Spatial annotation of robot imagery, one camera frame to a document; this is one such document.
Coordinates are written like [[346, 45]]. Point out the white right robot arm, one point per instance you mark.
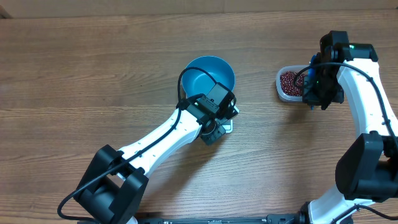
[[367, 172]]

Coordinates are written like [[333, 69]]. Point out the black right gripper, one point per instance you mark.
[[311, 98]]

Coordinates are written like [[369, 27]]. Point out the white digital kitchen scale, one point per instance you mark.
[[228, 125]]

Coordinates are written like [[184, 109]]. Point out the red adzuki beans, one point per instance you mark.
[[287, 84]]

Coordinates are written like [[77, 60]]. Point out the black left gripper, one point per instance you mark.
[[211, 138]]

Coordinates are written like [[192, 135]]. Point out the blue plastic measuring scoop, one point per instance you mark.
[[311, 74]]

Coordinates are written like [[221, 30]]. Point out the blue metal bowl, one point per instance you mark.
[[195, 81]]

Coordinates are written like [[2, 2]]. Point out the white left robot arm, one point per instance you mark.
[[114, 183]]

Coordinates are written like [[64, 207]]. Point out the clear plastic food container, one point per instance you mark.
[[283, 96]]

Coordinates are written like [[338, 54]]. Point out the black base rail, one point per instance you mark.
[[287, 218]]

